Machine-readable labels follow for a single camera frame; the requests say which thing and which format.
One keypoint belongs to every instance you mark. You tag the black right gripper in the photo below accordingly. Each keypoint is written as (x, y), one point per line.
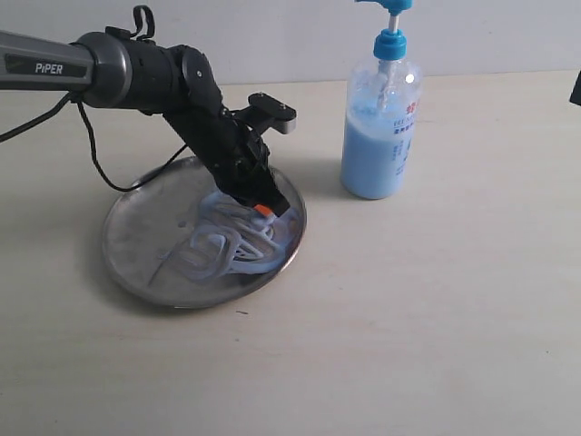
(575, 96)

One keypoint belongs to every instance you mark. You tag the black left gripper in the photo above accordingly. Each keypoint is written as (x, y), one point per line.
(238, 161)

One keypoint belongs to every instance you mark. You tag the blue pump lotion bottle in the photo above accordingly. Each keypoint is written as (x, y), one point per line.
(382, 103)

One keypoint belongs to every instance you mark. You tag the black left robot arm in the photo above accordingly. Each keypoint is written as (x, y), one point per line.
(111, 70)

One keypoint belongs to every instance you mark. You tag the blue soap smear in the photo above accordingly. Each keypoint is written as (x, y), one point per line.
(218, 246)

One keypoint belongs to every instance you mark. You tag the round stainless steel plate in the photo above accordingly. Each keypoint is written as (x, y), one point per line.
(149, 221)

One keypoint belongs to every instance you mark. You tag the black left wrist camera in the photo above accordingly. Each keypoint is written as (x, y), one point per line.
(264, 112)

